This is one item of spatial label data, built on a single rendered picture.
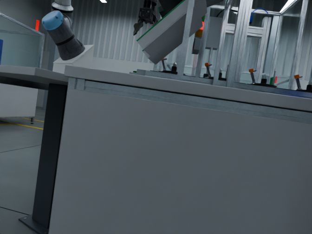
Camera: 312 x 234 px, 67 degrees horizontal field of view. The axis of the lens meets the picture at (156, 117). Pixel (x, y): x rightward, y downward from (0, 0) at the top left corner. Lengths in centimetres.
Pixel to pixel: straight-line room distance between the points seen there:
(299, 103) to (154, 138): 36
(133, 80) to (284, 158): 42
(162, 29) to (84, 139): 49
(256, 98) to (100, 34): 1029
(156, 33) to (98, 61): 963
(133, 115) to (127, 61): 942
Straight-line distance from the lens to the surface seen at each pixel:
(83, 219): 71
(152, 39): 90
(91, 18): 1117
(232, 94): 61
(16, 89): 541
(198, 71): 155
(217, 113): 60
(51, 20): 142
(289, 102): 65
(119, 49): 1023
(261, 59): 259
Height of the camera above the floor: 79
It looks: 3 degrees down
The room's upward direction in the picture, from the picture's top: 8 degrees clockwise
